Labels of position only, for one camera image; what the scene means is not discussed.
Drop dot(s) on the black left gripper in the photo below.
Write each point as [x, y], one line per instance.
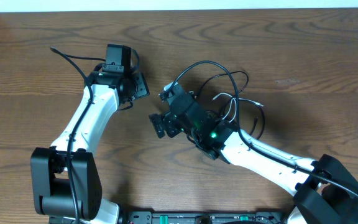
[142, 84]

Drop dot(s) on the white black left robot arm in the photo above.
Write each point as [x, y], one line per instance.
[65, 180]

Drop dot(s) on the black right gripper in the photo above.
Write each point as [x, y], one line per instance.
[168, 121]

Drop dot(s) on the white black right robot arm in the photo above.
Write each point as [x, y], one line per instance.
[323, 190]

